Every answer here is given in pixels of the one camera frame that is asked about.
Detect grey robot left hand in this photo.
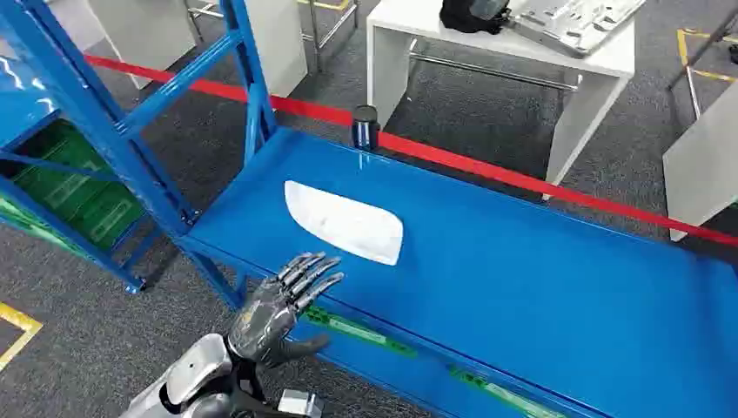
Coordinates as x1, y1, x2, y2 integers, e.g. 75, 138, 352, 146
226, 251, 346, 370

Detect white plastic shell part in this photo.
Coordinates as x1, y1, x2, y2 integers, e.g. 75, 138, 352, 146
284, 180, 405, 267

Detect green label strip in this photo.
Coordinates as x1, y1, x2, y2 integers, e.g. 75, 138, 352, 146
448, 366, 569, 418
302, 306, 419, 359

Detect green plastic crate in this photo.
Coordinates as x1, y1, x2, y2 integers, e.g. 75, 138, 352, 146
0, 118, 148, 255

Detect yellow floor tape corner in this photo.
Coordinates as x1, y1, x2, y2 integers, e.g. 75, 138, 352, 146
0, 301, 44, 374
675, 27, 738, 83

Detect red barrier tape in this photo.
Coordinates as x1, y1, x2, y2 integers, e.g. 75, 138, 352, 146
83, 54, 738, 249

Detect blue metal shelf rack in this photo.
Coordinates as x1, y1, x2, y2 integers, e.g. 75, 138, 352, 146
0, 0, 738, 418

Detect white partition panel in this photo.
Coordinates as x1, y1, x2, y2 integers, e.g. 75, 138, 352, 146
661, 80, 738, 242
45, 0, 198, 91
245, 0, 310, 98

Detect white table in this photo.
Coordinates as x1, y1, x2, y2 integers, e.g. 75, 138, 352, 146
366, 0, 636, 202

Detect black bag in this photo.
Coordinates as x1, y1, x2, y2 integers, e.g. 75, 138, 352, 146
439, 0, 513, 35

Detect grey metal tray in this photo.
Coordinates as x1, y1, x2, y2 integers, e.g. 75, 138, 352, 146
507, 0, 648, 59

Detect steel stand leg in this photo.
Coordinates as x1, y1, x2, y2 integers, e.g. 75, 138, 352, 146
668, 5, 738, 119

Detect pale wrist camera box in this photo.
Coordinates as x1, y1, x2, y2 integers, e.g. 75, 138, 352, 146
278, 389, 324, 418

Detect black barrier post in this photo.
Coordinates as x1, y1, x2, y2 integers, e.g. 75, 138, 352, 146
352, 104, 382, 152

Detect steel frame legs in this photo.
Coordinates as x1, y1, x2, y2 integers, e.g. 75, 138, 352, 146
184, 0, 361, 75

